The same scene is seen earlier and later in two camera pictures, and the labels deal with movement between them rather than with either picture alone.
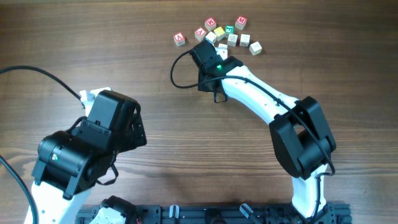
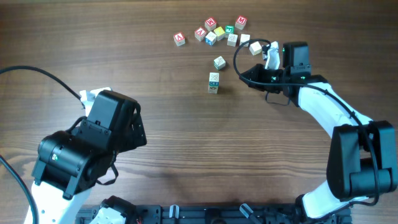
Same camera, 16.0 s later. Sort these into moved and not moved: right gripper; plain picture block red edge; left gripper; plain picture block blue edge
Moved: right gripper
Not moved: left gripper; plain picture block blue edge; plain picture block red edge
